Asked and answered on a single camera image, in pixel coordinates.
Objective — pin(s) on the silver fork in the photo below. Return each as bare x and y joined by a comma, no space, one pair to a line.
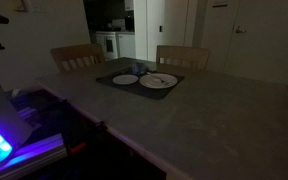
162,81

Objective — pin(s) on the white stove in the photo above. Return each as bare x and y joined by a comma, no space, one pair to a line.
108,41

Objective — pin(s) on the silver door handle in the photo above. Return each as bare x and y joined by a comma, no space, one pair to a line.
239,30

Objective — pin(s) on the wooden chair near door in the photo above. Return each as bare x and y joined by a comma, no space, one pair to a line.
191,57

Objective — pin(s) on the wooden chair near stove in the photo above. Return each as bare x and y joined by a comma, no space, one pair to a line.
65,54

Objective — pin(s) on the red handled clamp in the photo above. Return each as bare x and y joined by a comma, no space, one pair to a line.
80,138

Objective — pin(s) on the large white plate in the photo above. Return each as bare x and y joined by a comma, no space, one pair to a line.
154,83

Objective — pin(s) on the robot base with blue lights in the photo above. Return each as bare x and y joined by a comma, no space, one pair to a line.
17,159

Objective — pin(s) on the small white plate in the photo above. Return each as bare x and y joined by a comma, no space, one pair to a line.
125,79

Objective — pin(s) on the black table mat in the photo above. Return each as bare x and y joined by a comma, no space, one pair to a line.
137,88

